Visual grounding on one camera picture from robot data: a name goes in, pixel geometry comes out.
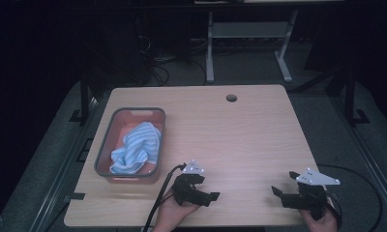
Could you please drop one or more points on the pink basket with grey rim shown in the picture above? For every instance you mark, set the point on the pink basket with grey rim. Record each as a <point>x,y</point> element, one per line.
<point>122,123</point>

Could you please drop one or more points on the person's left hand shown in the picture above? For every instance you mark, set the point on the person's left hand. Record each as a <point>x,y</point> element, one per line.
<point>172,214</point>

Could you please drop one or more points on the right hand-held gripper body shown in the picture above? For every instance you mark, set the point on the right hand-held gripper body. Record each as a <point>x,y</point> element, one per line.
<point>311,196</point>

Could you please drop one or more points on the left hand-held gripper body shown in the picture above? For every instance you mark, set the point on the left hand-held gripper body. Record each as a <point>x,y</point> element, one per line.
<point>184,190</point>

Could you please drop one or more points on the person's right hand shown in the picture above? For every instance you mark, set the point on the person's right hand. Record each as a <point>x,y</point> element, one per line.
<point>320,224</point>

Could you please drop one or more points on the black metal stand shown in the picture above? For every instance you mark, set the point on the black metal stand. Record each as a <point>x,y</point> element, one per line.
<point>351,96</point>
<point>84,96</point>

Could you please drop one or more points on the blue striped cloth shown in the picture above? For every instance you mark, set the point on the blue striped cloth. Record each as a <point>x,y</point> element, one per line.
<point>139,146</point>

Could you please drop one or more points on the aluminium floor rail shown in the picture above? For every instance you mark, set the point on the aluminium floor rail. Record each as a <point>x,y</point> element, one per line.
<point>65,161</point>
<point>369,154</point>

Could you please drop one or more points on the grey metal table frame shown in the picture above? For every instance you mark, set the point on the grey metal table frame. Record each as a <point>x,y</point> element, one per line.
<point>246,30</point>

